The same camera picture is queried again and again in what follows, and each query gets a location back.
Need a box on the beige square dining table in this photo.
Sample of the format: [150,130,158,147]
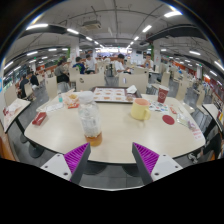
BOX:
[201,103,224,134]
[1,98,32,134]

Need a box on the group of beige chairs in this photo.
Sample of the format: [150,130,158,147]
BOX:
[3,64,214,108]

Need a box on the white paper sheet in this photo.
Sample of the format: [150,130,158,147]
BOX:
[44,102,64,113]

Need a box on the ceiling air conditioner unit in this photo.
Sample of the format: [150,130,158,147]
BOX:
[81,20,103,32]

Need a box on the clear plastic drink bottle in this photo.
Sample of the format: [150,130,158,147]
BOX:
[77,90,104,148]

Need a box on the white paper napkin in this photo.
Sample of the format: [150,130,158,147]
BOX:
[125,84,138,95]

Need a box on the clear bag of snacks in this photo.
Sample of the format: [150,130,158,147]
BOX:
[62,92,81,110]

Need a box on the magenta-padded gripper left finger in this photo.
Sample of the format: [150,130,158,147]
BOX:
[40,142,92,185]

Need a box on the clear plastic wrapper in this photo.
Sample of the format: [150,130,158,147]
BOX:
[176,112,192,128]

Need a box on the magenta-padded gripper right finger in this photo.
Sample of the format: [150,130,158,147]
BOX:
[131,142,184,186]

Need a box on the red paper cup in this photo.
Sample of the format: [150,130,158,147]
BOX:
[157,84,170,104]

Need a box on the beige chair with round logo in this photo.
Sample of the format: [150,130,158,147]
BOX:
[118,73,149,94]
[75,73,106,92]

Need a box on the pale yellow mug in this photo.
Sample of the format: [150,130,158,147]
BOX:
[130,97,152,122]

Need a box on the dark food tray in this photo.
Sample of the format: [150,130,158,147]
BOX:
[90,86,143,104]

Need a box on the group of ceiling lights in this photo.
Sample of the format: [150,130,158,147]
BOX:
[3,9,224,73]

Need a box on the flat round red coaster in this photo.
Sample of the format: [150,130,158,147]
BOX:
[162,114,176,126]

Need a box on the flat red packet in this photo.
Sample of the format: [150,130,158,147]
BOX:
[31,111,48,127]

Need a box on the printed colourful flyer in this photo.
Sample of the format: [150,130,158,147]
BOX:
[148,101,170,114]

